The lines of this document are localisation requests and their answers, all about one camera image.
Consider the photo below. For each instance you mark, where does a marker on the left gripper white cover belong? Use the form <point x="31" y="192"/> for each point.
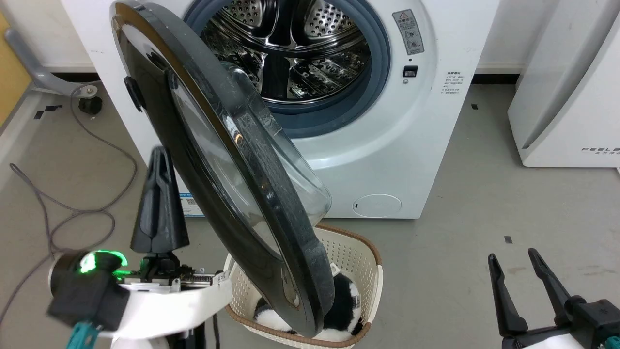
<point x="184" y="303"/>

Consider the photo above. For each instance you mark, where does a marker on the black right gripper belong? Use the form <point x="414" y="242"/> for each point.
<point x="586" y="325"/>

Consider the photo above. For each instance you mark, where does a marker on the black round washing machine door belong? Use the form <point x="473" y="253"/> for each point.
<point x="203" y="160"/>

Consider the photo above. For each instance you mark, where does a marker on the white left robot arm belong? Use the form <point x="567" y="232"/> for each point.
<point x="145" y="343"/>

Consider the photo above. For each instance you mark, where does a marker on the white front-load washing machine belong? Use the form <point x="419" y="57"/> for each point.
<point x="411" y="145"/>

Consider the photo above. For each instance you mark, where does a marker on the grey rubber door gasket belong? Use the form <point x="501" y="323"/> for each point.
<point x="380" y="58"/>

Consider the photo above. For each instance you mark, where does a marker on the blue white energy label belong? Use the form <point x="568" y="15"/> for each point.
<point x="190" y="206"/>

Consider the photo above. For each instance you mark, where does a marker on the black caster wheel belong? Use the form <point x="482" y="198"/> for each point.
<point x="91" y="105"/>

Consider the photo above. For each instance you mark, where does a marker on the cream plastic laundry basket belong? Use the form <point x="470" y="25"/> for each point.
<point x="356" y="257"/>

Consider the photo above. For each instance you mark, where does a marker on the black white plush toy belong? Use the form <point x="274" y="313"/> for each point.
<point x="344" y="310"/>

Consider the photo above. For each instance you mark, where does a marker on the grey chair base leg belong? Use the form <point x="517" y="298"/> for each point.
<point x="34" y="63"/>

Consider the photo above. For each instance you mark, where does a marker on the white appliance with grey lettering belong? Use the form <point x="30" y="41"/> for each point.
<point x="566" y="97"/>

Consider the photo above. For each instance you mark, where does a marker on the yellow wooden panel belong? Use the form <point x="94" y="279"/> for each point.
<point x="9" y="72"/>

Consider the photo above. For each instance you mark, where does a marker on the steel perforated washer drum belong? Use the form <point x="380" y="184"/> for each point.
<point x="310" y="53"/>

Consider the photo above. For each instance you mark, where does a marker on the grey warning sticker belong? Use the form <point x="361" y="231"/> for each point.
<point x="408" y="31"/>

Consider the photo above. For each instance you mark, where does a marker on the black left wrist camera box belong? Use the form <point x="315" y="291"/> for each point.
<point x="87" y="295"/>

